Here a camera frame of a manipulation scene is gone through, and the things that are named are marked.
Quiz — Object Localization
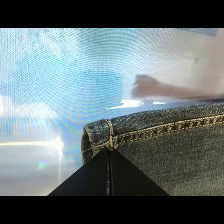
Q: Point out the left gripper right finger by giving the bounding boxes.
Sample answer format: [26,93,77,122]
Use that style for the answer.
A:
[109,148,170,197]

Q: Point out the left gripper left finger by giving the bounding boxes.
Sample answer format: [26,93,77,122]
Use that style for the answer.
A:
[48,148,111,197]

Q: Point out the blue jeans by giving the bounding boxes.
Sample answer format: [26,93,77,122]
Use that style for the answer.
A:
[80,98,224,197]

